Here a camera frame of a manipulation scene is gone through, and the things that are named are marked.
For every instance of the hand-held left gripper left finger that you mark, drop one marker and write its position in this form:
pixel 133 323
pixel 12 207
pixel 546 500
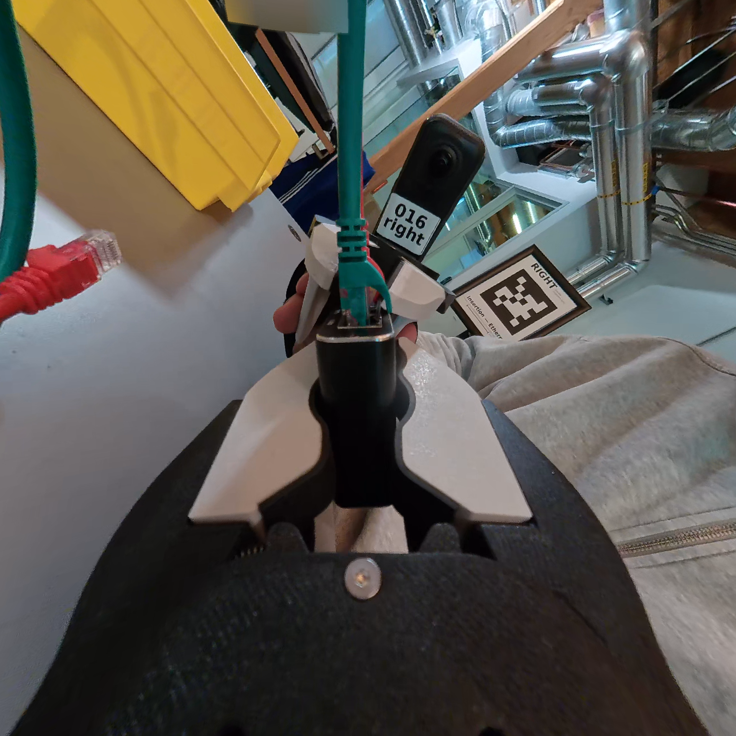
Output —
pixel 270 454

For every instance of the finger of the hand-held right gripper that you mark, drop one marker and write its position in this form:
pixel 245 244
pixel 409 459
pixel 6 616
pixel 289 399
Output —
pixel 316 276
pixel 417 287

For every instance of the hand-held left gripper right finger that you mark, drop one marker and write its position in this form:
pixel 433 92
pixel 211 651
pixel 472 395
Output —
pixel 454 454

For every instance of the black adapter box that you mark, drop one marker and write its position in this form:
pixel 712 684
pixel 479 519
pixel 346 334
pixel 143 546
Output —
pixel 356 402

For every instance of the yellow plastic bin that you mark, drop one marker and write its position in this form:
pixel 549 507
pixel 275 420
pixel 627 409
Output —
pixel 161 86

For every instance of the person's right forearm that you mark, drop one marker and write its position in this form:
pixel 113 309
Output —
pixel 454 356

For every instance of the person's right hand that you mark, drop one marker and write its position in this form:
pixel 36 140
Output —
pixel 287 313

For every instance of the blue cloth jacket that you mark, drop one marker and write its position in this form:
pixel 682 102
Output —
pixel 316 184

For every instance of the framed fiducial marker sign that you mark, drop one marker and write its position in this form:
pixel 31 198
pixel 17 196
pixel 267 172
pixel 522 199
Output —
pixel 517 299

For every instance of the silver ventilation duct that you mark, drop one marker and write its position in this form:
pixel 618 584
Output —
pixel 621 115

